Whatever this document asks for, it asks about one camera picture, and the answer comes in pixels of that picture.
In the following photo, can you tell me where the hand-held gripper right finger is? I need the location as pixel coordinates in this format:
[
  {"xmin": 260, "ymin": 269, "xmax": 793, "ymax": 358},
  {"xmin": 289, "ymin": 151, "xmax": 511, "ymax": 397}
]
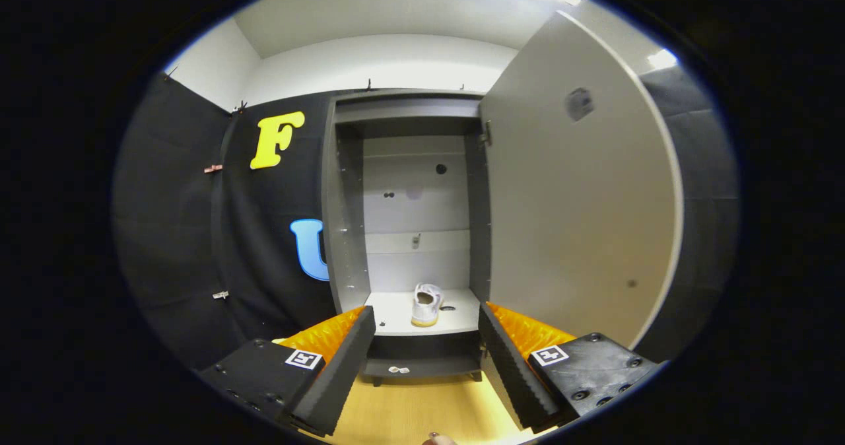
[{"xmin": 477, "ymin": 302, "xmax": 661, "ymax": 434}]

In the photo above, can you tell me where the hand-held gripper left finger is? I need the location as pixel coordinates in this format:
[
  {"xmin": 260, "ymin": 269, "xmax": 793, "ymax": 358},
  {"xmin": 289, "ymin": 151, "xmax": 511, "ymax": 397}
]
[{"xmin": 198, "ymin": 305, "xmax": 377, "ymax": 438}]

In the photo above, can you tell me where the grey shoe cabinet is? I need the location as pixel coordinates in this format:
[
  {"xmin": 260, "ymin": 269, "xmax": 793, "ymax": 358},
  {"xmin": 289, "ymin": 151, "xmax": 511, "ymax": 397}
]
[{"xmin": 321, "ymin": 88, "xmax": 492, "ymax": 386}]

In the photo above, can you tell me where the black backdrop cloth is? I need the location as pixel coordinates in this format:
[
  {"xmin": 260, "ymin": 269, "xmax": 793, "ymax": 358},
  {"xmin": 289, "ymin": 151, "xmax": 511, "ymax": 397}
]
[{"xmin": 112, "ymin": 65, "xmax": 739, "ymax": 373}]

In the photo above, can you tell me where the beige shoe cabinet door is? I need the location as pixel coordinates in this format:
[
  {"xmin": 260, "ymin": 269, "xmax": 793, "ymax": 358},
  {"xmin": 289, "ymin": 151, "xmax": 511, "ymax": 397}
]
[{"xmin": 479, "ymin": 11, "xmax": 684, "ymax": 350}]

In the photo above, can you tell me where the white shoe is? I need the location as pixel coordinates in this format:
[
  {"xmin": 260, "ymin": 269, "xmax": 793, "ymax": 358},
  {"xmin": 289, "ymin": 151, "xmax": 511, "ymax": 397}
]
[{"xmin": 411, "ymin": 283, "xmax": 444, "ymax": 328}]

